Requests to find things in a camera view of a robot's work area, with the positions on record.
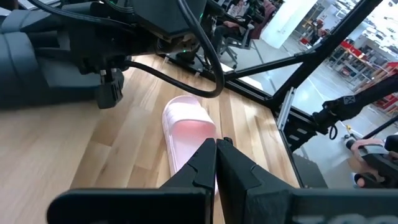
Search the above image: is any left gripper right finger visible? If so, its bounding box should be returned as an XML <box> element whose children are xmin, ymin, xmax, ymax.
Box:
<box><xmin>216</xmin><ymin>136</ymin><xmax>398</xmax><ymax>224</ymax></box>

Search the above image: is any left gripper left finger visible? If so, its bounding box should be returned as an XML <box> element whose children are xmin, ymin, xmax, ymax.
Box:
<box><xmin>46</xmin><ymin>138</ymin><xmax>218</xmax><ymax>224</ymax></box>

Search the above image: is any black slide sandal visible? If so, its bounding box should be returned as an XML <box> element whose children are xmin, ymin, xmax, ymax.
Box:
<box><xmin>0</xmin><ymin>9</ymin><xmax>105</xmax><ymax>110</ymax></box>

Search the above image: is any pink slide sandal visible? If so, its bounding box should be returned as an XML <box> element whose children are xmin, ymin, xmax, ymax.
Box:
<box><xmin>161</xmin><ymin>95</ymin><xmax>219</xmax><ymax>195</ymax></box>

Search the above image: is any person's hand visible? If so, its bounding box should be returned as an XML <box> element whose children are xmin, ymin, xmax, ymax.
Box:
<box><xmin>349</xmin><ymin>138</ymin><xmax>398</xmax><ymax>189</ymax></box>

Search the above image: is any office chair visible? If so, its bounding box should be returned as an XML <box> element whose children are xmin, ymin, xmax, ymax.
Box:
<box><xmin>217</xmin><ymin>23</ymin><xmax>257</xmax><ymax>70</ymax></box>

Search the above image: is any red storage shelving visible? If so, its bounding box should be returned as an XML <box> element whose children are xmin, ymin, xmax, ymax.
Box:
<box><xmin>328</xmin><ymin>39</ymin><xmax>398</xmax><ymax>110</ymax></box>

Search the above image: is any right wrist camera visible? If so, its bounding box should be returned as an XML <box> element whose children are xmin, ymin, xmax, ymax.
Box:
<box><xmin>94</xmin><ymin>68</ymin><xmax>126</xmax><ymax>110</ymax></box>

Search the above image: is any silver aluminium bracket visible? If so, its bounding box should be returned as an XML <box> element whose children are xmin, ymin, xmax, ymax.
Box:
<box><xmin>275</xmin><ymin>86</ymin><xmax>297</xmax><ymax>131</ymax></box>

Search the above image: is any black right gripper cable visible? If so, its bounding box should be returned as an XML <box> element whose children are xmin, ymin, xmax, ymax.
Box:
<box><xmin>124</xmin><ymin>0</ymin><xmax>226</xmax><ymax>99</ymax></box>

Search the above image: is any black aluminium rig frame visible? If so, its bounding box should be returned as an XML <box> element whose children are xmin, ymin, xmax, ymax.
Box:
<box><xmin>164</xmin><ymin>0</ymin><xmax>398</xmax><ymax>187</ymax></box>

